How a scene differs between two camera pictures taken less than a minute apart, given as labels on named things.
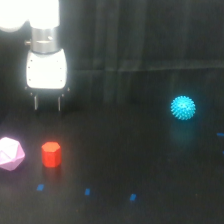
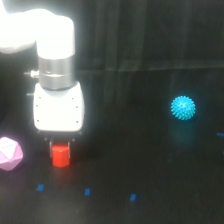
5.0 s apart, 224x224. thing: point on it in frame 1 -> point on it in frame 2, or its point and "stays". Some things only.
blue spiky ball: x=183 y=108 stays
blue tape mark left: x=40 y=187 stays
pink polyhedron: x=11 y=153 stays
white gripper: x=46 y=71 -> x=58 y=111
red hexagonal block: x=51 y=154 -> x=60 y=156
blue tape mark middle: x=87 y=191 stays
